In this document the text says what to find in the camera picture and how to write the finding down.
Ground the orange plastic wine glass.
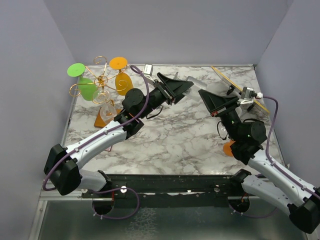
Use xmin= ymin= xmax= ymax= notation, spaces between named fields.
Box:
xmin=223 ymin=140 xmax=234 ymax=157

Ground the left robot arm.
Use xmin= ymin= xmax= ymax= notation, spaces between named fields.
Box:
xmin=42 ymin=73 xmax=193 ymax=198

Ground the small whiteboard on stand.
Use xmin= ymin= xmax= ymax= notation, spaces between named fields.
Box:
xmin=211 ymin=66 xmax=270 ymax=115

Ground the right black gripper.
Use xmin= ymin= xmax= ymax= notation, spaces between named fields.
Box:
xmin=198 ymin=89 xmax=242 ymax=141

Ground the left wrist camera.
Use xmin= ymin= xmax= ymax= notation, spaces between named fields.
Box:
xmin=142 ymin=64 xmax=155 ymax=85

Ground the black metal base rail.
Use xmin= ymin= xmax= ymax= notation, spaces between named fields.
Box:
xmin=81 ymin=174 xmax=246 ymax=209

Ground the yellow plastic wine glass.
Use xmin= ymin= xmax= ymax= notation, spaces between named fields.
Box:
xmin=109 ymin=56 xmax=133 ymax=96

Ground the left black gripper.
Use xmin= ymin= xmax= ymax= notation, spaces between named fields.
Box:
xmin=139 ymin=73 xmax=194 ymax=119

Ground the clear wine glass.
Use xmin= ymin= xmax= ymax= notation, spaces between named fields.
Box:
xmin=92 ymin=88 xmax=118 ymax=125

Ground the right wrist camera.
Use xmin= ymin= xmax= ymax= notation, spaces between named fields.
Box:
xmin=239 ymin=87 xmax=263 ymax=105

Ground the clear stemmed glass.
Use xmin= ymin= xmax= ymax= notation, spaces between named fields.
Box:
xmin=182 ymin=76 xmax=208 ymax=101

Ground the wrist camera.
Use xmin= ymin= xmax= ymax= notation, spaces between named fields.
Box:
xmin=142 ymin=64 xmax=155 ymax=85
xmin=239 ymin=87 xmax=263 ymax=105

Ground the green plastic wine glass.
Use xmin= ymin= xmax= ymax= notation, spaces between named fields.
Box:
xmin=67 ymin=63 xmax=98 ymax=101

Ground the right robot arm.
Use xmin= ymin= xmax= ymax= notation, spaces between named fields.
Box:
xmin=198 ymin=89 xmax=320 ymax=234

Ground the gold wire glass rack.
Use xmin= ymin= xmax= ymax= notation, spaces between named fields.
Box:
xmin=67 ymin=56 xmax=134 ymax=128

